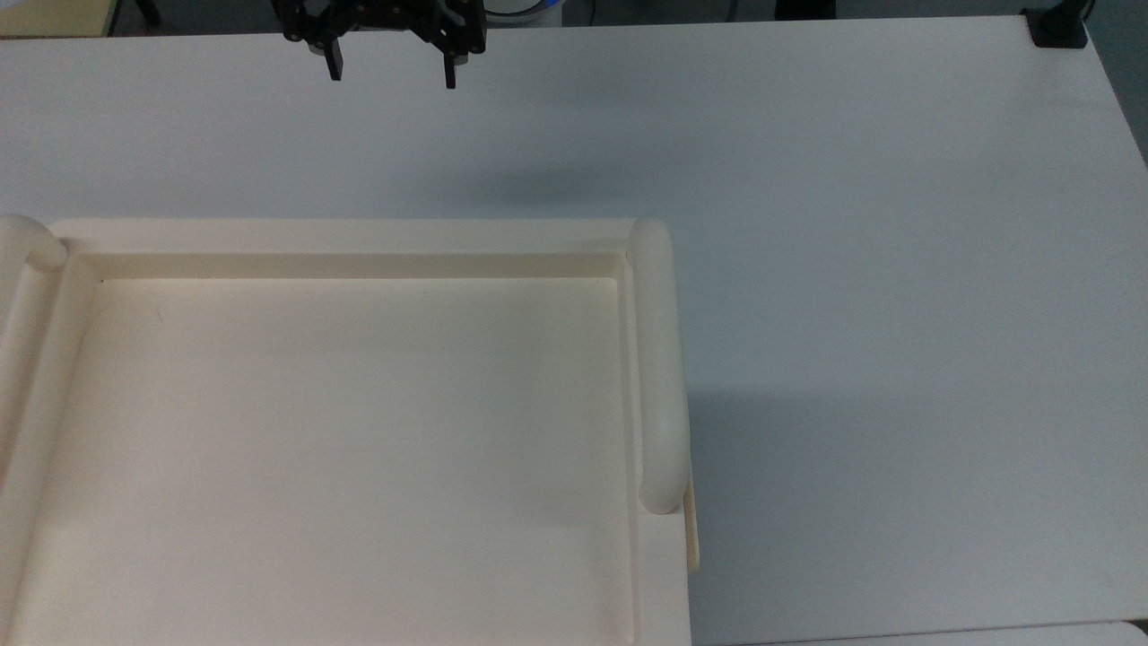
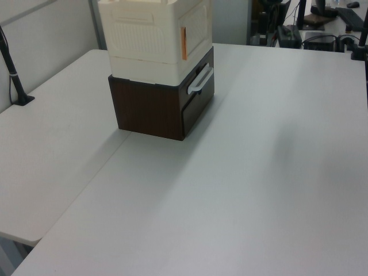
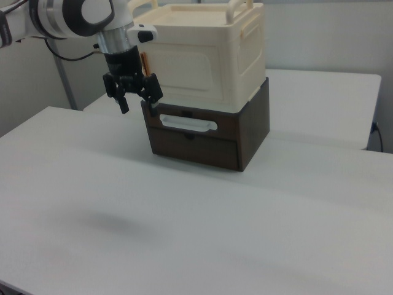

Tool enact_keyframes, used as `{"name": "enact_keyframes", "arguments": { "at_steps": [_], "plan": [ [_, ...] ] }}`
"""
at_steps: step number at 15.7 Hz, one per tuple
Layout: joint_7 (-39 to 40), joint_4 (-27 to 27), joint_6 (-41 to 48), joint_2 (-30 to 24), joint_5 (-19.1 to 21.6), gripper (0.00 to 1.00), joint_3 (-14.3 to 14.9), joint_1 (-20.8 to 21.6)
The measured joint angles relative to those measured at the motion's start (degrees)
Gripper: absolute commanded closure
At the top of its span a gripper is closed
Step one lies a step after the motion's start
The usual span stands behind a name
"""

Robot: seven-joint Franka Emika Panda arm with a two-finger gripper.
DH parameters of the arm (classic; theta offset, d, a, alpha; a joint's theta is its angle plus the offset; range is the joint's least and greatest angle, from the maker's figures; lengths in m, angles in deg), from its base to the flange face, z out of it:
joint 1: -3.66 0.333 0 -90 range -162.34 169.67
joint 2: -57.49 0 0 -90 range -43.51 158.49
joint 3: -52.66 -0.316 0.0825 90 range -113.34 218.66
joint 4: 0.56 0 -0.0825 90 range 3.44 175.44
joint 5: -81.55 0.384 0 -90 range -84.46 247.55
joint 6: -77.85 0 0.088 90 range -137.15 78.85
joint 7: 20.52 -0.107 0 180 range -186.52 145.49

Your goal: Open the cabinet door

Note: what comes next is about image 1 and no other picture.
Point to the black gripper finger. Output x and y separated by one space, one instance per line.
334 61
450 70

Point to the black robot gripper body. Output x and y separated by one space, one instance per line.
386 13

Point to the cream cabinet door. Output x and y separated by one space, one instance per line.
692 534

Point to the cream rounded cabinet top bar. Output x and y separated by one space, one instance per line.
27 269
659 359

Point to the cream plastic cabinet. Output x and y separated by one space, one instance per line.
341 449

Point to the yellowish wooden furniture piece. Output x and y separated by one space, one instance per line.
49 16

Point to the black camera stand with clamp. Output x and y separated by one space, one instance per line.
1058 27

